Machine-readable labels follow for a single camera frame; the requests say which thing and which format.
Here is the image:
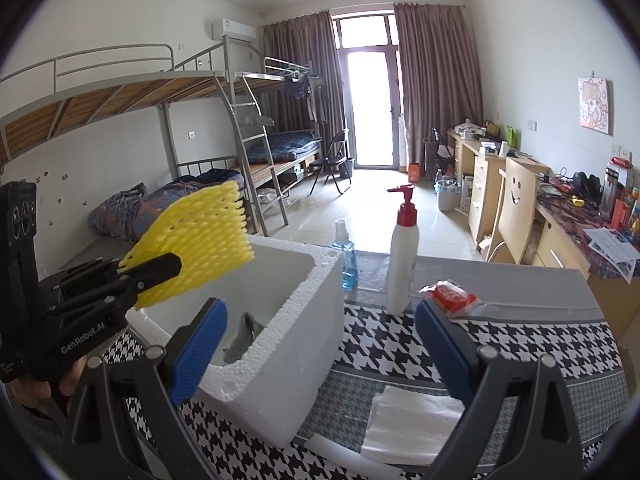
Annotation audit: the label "grey bucket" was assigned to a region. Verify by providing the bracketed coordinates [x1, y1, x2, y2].
[434, 179, 460, 214]

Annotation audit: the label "air conditioner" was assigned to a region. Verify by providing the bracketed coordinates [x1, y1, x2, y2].
[212, 18, 258, 42]

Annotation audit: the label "right brown curtain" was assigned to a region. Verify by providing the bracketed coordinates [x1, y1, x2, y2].
[394, 3, 483, 165]

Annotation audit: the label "black folding chair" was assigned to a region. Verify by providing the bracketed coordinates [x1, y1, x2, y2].
[309, 129, 348, 196]

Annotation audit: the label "papers on desk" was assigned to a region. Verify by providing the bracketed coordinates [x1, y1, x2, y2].
[584, 228, 639, 283]

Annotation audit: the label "person's left hand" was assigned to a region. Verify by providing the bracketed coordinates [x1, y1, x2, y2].
[9, 356, 88, 414]

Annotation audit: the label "wooden smiley chair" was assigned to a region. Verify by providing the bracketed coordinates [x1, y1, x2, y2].
[486, 157, 549, 264]

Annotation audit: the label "cartoon wall picture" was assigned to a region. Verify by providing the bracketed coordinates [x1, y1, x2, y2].
[577, 76, 611, 134]

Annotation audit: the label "white styrofoam box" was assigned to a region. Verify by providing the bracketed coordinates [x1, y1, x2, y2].
[127, 236, 344, 448]

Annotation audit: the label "grey cloth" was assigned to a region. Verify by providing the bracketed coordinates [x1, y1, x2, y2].
[224, 312, 264, 364]

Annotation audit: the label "bundled blue quilt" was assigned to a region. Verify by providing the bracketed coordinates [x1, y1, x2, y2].
[87, 169, 244, 242]

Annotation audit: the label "wooden desk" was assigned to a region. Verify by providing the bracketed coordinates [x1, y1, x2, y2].
[448, 130, 639, 340]

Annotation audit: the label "metal bunk bed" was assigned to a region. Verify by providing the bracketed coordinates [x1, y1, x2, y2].
[0, 34, 327, 261]

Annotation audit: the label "yellow foam fruit net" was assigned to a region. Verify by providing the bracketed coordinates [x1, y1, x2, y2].
[119, 181, 255, 310]

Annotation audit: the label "left brown curtain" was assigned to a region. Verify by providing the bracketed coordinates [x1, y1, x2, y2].
[264, 11, 345, 148]

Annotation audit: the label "blue sanitizer bottle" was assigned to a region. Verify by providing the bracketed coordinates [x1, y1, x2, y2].
[332, 219, 358, 292]

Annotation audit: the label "white pump lotion bottle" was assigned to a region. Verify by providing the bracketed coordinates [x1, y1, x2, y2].
[385, 184, 420, 315]

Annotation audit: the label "houndstooth tablecloth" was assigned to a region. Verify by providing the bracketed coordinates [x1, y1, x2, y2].
[126, 237, 629, 479]

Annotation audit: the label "brown curtain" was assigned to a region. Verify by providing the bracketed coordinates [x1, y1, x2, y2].
[264, 11, 345, 148]
[394, 3, 483, 165]

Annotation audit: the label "red snack packet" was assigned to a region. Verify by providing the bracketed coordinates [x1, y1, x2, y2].
[419, 280, 484, 318]

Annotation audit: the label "white foam roll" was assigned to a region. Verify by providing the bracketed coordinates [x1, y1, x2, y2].
[305, 434, 402, 480]

